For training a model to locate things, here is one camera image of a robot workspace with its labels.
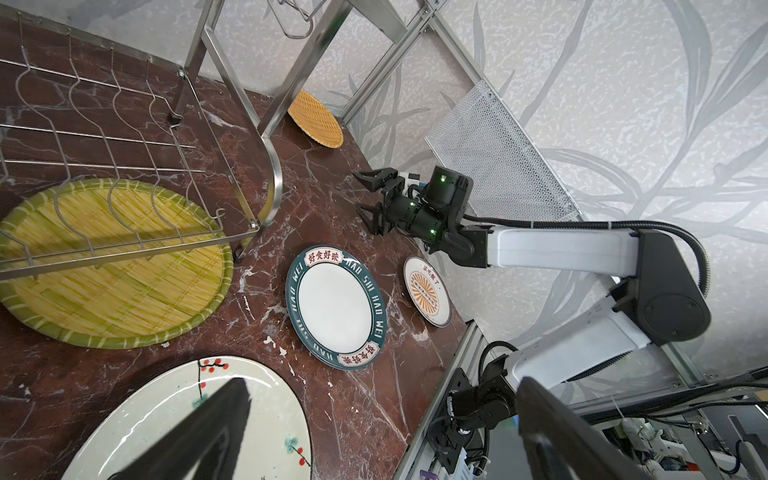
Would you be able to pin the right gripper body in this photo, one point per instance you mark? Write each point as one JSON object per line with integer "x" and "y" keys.
{"x": 432, "y": 214}

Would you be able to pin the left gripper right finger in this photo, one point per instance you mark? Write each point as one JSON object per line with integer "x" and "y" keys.
{"x": 561, "y": 445}

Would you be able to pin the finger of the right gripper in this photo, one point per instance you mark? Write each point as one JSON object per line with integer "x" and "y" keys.
{"x": 375, "y": 180}
{"x": 372, "y": 218}

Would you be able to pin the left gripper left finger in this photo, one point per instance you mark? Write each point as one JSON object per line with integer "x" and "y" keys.
{"x": 205, "y": 444}

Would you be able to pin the steel dish rack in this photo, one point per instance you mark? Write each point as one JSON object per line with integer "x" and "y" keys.
{"x": 88, "y": 121}

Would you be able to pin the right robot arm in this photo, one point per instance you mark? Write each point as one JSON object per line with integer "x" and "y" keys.
{"x": 648, "y": 282}

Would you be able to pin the cream floral plate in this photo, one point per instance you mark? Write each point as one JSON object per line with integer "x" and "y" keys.
{"x": 276, "y": 443}

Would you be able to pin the right orange sunburst plate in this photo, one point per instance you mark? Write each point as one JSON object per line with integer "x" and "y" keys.
{"x": 427, "y": 291}

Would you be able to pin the orange woven plate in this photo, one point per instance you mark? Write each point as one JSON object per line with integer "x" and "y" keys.
{"x": 315, "y": 120}

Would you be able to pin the green rim white plate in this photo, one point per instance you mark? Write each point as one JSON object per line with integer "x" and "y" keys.
{"x": 336, "y": 307}

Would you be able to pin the purple toy fork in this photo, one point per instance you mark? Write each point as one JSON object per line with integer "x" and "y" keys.
{"x": 427, "y": 475}

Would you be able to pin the yellow green woven plate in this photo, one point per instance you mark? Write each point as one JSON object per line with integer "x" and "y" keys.
{"x": 120, "y": 304}

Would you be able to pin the white wire mesh basket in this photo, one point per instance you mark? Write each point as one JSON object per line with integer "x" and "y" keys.
{"x": 481, "y": 139}

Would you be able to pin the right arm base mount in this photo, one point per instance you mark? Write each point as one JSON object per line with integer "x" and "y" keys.
{"x": 466, "y": 410}

